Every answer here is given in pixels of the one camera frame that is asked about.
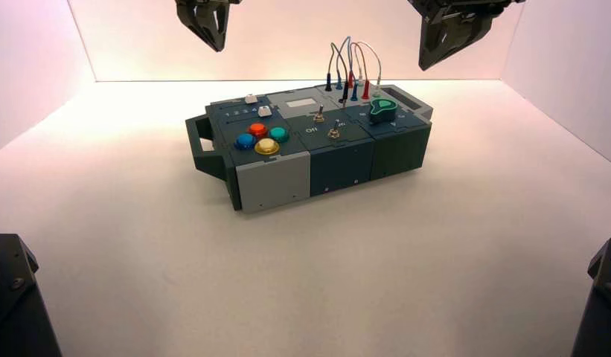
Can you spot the blue round push button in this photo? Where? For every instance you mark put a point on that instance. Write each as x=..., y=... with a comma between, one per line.
x=245, y=141

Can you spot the yellow round push button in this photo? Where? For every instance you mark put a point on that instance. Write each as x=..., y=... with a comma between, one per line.
x=266, y=146

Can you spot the green rotary knob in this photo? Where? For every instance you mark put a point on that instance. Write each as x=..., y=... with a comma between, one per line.
x=383, y=110

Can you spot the teal round push button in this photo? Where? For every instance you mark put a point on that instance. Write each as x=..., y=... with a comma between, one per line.
x=279, y=133

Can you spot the right robot arm black base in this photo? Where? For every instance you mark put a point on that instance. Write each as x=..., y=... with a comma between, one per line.
x=601, y=305

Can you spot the modular dark green task board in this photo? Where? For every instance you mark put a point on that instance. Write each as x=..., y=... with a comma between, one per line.
x=334, y=157

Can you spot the metal toggle switch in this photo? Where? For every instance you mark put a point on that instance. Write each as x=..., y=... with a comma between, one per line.
x=319, y=116
x=333, y=133

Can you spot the orange round push button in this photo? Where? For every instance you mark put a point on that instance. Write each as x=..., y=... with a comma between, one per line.
x=258, y=130

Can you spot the white rectangular display window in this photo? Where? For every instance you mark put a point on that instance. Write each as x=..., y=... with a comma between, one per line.
x=300, y=103

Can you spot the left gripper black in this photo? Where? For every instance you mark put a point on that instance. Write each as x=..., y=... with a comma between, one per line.
x=206, y=1

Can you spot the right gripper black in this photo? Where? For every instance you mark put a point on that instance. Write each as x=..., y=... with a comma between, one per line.
x=463, y=6

